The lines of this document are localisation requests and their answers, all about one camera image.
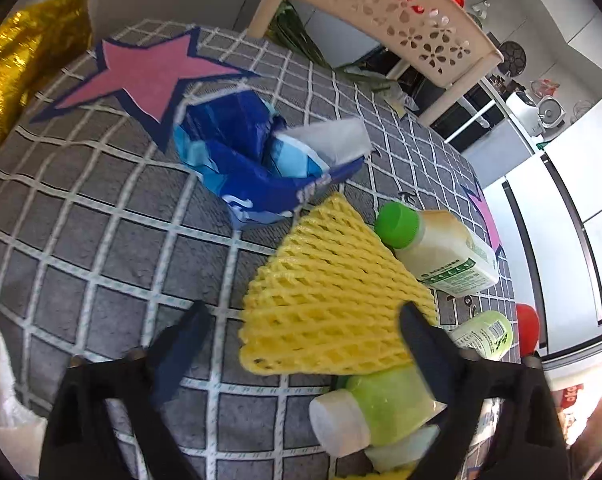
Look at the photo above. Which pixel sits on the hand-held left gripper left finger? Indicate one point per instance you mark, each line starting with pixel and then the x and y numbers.
pixel 181 355

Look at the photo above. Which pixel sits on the white rice cooker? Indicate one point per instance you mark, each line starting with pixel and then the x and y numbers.
pixel 523 112

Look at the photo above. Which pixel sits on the pink star sticker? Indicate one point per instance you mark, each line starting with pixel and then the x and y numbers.
pixel 146 70
pixel 486 220

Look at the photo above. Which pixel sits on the beige perforated chair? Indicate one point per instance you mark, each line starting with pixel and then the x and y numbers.
pixel 381 5

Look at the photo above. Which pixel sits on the round metal steamer tray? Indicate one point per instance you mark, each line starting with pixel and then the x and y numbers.
pixel 512 53

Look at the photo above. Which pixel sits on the white refrigerator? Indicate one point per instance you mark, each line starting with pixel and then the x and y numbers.
pixel 556 220

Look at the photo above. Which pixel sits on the crumpled white tissue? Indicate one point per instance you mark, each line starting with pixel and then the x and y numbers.
pixel 1 385

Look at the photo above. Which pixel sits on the green onions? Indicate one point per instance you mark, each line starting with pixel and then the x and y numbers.
pixel 301 35

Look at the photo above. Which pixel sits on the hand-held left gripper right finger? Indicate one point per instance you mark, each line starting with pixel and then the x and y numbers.
pixel 431 355

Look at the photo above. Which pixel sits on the grey checked tablecloth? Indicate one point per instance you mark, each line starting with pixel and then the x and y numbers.
pixel 106 260

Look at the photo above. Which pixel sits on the pale green labelled bottle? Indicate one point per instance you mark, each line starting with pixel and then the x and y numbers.
pixel 486 335

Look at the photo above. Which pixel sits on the gold foil bag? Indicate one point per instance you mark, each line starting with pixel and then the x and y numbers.
pixel 26 60

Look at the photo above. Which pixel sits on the blue white plastic wrapper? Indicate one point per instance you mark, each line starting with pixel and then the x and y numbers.
pixel 231 170

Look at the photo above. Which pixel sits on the yellow foam net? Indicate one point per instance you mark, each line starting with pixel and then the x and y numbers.
pixel 326 300

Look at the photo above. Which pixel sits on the red stool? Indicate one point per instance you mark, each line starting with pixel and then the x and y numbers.
pixel 527 330

